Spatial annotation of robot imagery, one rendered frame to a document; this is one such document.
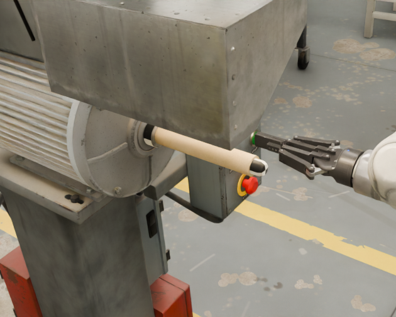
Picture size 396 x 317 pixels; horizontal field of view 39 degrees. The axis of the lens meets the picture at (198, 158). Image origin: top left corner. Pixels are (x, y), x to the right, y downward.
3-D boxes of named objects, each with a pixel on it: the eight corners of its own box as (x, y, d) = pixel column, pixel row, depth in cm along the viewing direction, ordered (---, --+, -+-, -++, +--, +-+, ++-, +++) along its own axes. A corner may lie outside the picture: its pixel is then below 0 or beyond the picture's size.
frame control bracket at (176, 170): (143, 195, 121) (141, 180, 119) (196, 154, 134) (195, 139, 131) (157, 201, 119) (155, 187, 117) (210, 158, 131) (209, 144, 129)
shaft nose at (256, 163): (249, 177, 84) (249, 163, 82) (258, 168, 85) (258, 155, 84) (261, 180, 83) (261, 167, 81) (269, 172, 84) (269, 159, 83)
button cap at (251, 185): (236, 193, 127) (235, 178, 125) (246, 184, 130) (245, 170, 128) (250, 199, 125) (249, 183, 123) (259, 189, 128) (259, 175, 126)
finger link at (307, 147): (334, 152, 114) (337, 149, 115) (285, 137, 120) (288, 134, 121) (332, 168, 116) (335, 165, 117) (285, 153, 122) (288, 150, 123)
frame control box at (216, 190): (132, 217, 137) (115, 126, 123) (186, 174, 151) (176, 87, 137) (214, 255, 124) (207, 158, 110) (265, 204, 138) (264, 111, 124)
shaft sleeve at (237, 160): (155, 147, 93) (153, 130, 91) (168, 138, 95) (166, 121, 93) (248, 180, 84) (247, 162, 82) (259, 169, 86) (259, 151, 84)
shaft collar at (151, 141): (144, 149, 94) (141, 125, 92) (161, 136, 97) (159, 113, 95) (153, 152, 93) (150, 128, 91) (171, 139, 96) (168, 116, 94)
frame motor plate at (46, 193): (-38, 166, 119) (-43, 152, 117) (49, 117, 135) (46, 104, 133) (80, 226, 100) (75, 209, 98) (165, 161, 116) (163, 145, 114)
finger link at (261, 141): (284, 153, 121) (282, 154, 121) (256, 144, 125) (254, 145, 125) (284, 141, 120) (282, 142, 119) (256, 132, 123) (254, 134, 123)
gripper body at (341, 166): (349, 196, 111) (306, 182, 116) (366, 175, 116) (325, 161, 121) (352, 165, 107) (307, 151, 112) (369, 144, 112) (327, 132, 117)
